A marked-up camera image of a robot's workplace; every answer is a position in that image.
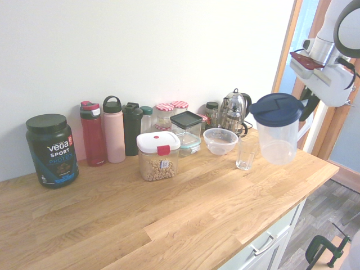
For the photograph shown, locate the green metal clamp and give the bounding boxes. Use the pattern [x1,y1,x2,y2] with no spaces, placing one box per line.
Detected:
[305,222,352,270]

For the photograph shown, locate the cereal container white lid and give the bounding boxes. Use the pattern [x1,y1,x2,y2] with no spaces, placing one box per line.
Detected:
[136,130,182,182]

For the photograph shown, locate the wooden door frame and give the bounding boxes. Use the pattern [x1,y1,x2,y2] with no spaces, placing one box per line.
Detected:
[271,0,305,94]

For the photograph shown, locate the red water bottle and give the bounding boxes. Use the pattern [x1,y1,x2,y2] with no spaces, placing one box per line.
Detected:
[79,100,107,167]

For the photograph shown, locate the metal drawer handle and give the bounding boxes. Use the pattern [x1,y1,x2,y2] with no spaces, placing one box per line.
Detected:
[249,232,278,256]

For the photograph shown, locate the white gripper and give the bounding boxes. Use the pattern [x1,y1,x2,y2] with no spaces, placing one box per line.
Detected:
[299,57,357,123]

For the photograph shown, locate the glass jar red checked lid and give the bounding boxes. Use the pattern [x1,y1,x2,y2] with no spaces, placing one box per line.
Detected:
[170,100,188,116]
[155,103,176,133]

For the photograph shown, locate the chrome french press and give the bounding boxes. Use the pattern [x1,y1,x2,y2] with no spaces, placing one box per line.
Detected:
[215,94,246,134]

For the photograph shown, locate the chrome electric kettle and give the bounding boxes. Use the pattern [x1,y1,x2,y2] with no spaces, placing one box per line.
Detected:
[223,88,253,134]

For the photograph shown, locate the pale green cabinet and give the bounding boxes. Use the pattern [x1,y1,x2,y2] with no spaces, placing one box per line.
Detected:
[219,196,308,270]

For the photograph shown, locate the wrist camera with red mount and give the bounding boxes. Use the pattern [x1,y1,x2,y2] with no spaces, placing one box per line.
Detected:
[289,38,324,80]

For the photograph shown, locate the black shaker bottle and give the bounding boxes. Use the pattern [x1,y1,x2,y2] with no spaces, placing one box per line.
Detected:
[122,102,144,157]

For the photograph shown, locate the small jar red checked lid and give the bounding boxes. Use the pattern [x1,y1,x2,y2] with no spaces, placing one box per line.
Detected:
[196,113,209,135]

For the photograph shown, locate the clear drinking glass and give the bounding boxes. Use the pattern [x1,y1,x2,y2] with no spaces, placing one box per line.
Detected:
[235,134,260,172]

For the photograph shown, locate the clear plastic bowl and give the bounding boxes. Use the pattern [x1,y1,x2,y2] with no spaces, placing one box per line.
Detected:
[202,128,240,156]

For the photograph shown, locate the clear bottle with green cap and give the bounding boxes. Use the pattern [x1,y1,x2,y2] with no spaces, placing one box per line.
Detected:
[139,105,154,134]

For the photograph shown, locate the dark jar with dark lid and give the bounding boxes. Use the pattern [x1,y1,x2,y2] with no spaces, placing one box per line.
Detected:
[205,101,219,128]

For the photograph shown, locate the square container black lid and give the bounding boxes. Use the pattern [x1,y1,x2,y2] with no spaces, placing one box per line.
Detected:
[169,110,204,145]

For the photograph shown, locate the glass container teal clip lid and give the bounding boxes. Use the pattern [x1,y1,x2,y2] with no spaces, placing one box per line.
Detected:
[178,134,203,158]

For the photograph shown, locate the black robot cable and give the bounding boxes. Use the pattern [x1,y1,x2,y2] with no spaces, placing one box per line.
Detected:
[337,56,360,92]

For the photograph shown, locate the pink water bottle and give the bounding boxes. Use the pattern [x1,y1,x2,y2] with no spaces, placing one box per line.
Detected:
[102,95,127,164]

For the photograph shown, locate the black Vega protein tub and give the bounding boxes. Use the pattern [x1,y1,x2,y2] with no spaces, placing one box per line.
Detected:
[25,113,80,190]

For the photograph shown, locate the clear pitcher with blue lid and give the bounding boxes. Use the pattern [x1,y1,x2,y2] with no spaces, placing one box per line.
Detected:
[248,92,313,166]

